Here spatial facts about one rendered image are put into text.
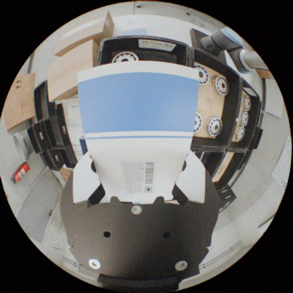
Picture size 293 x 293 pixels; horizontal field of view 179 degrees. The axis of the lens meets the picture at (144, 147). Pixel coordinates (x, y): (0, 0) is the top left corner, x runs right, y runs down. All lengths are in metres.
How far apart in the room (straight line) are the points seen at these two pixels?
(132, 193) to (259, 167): 3.59
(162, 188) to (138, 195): 0.04
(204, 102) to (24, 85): 2.83
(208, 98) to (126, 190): 0.49
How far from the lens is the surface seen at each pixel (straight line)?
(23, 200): 2.81
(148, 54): 0.44
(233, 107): 0.54
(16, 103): 2.56
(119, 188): 0.15
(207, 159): 0.65
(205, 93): 0.50
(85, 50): 0.51
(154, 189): 0.15
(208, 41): 0.69
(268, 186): 3.64
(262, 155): 3.57
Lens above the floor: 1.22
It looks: 61 degrees down
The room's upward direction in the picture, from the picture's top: 176 degrees clockwise
